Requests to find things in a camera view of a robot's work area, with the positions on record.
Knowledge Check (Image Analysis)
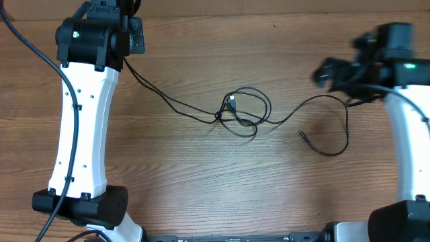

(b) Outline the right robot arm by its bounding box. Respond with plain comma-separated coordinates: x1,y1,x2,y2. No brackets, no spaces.
312,22,429,241

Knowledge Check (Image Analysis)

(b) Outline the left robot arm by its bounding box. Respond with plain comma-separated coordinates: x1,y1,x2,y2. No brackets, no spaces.
32,0,146,241

